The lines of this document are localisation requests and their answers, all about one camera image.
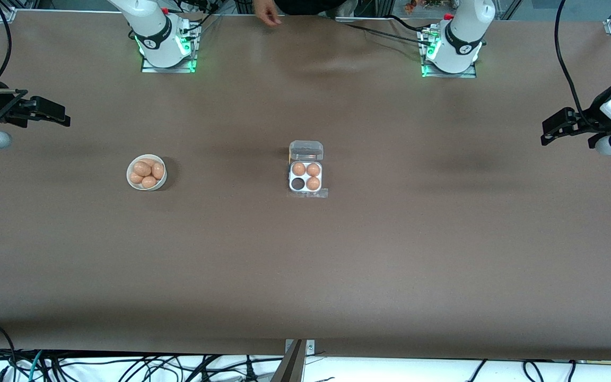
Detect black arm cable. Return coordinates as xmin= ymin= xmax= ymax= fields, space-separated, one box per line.
xmin=0 ymin=0 xmax=14 ymax=81
xmin=554 ymin=0 xmax=590 ymax=126

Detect clear plastic egg carton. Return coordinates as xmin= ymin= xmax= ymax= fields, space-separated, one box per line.
xmin=287 ymin=140 xmax=329 ymax=199

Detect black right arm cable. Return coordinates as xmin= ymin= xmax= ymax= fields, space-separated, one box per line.
xmin=0 ymin=0 xmax=14 ymax=81

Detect standing person body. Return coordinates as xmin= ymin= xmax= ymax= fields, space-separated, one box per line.
xmin=274 ymin=0 xmax=350 ymax=16

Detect teal cable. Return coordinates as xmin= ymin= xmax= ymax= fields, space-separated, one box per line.
xmin=25 ymin=350 xmax=45 ymax=382

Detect colourful background items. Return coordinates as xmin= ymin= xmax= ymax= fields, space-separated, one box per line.
xmin=404 ymin=0 xmax=447 ymax=14

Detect dark camera stand leg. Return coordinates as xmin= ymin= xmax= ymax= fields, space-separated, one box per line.
xmin=270 ymin=340 xmax=307 ymax=382

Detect small metal bracket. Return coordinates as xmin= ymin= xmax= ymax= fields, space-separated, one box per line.
xmin=285 ymin=339 xmax=316 ymax=357

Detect bare person hand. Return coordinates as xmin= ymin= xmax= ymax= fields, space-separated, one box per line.
xmin=256 ymin=0 xmax=284 ymax=27

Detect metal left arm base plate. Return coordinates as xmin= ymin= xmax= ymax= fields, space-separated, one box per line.
xmin=420 ymin=27 xmax=478 ymax=79

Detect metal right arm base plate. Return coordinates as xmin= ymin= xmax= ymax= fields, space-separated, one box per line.
xmin=141 ymin=24 xmax=200 ymax=74

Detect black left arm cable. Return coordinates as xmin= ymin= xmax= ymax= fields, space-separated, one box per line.
xmin=554 ymin=0 xmax=590 ymax=126

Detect white round bowl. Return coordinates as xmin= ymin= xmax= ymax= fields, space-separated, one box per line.
xmin=126 ymin=154 xmax=168 ymax=192

